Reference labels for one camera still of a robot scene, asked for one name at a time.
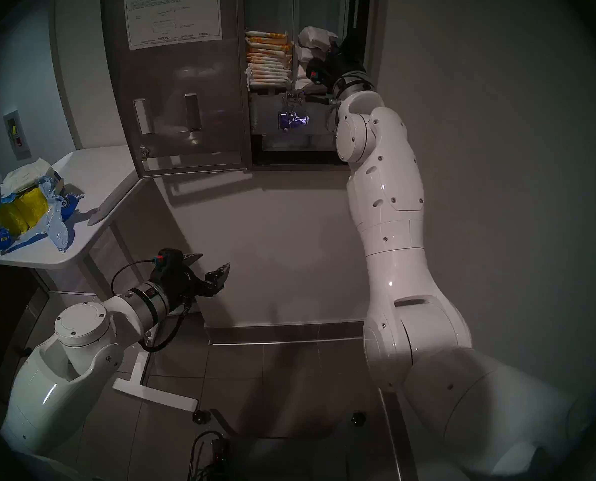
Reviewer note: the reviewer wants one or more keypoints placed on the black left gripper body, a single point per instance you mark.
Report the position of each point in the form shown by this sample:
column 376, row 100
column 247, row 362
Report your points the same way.
column 182, row 282

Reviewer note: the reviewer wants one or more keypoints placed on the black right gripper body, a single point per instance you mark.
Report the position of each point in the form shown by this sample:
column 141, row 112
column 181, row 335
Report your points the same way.
column 345, row 54

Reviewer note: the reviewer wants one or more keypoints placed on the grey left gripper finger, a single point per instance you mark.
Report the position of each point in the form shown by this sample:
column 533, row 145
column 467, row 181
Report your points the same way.
column 219, row 277
column 192, row 258

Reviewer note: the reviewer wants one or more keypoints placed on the stainless steel dispenser door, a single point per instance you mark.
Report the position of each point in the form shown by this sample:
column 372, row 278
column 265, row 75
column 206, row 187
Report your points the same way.
column 177, row 84

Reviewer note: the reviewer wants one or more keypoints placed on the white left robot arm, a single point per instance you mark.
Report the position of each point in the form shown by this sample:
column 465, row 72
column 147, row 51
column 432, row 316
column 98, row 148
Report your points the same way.
column 57, row 365

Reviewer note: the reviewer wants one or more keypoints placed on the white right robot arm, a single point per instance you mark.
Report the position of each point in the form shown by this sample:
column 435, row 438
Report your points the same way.
column 393, row 209

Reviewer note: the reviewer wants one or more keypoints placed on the grey robot base platform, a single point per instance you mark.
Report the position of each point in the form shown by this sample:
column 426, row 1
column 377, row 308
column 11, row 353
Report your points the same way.
column 288, row 457

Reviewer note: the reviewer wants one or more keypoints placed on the stainless steel dispenser cabinet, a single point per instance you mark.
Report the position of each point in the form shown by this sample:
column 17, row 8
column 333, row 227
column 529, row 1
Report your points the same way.
column 363, row 14

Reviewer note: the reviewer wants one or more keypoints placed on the white pads inside dispenser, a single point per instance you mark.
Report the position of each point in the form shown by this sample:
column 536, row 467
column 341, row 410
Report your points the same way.
column 303, row 71

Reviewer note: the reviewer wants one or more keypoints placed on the chrome dispenser push lever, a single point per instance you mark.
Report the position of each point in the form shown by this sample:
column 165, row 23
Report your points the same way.
column 292, row 115

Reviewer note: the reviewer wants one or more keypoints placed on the orange printed pad stack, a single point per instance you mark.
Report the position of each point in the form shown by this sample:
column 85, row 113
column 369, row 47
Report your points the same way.
column 269, row 59

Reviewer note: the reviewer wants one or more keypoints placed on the white overbed table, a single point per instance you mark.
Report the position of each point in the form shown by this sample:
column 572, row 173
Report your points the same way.
column 102, row 174

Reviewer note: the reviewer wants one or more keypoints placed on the black star knob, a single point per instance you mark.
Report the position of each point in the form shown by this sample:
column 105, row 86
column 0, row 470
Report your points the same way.
column 358, row 418
column 201, row 416

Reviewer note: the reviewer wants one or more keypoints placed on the torn blue plastic pad package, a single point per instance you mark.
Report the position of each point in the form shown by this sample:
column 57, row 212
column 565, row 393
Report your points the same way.
column 57, row 219

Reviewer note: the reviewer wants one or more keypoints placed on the small yellow blue carton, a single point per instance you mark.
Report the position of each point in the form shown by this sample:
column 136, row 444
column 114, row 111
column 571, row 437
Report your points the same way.
column 57, row 179

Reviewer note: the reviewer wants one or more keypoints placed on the black electronics box red light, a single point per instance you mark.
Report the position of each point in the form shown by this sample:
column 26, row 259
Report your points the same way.
column 221, row 452

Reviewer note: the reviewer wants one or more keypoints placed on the yellow wrapped pad pack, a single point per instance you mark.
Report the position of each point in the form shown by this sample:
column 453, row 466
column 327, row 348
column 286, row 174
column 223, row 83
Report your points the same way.
column 22, row 209

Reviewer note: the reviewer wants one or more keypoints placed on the white printed instruction sheet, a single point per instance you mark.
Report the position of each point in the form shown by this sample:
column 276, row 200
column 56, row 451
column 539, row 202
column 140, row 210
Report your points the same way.
column 172, row 14

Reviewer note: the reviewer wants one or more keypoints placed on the white sanitary pad stack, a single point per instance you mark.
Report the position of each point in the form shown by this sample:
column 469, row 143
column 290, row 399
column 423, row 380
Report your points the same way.
column 25, row 174

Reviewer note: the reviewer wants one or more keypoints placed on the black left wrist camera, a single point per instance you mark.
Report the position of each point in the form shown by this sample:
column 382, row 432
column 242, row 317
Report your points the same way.
column 167, row 262

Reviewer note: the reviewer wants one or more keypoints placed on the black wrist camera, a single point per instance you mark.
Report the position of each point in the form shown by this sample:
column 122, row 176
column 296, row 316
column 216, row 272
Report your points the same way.
column 167, row 262
column 315, row 71

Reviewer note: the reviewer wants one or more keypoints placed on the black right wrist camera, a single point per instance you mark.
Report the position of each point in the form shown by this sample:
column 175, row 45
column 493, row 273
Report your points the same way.
column 315, row 71

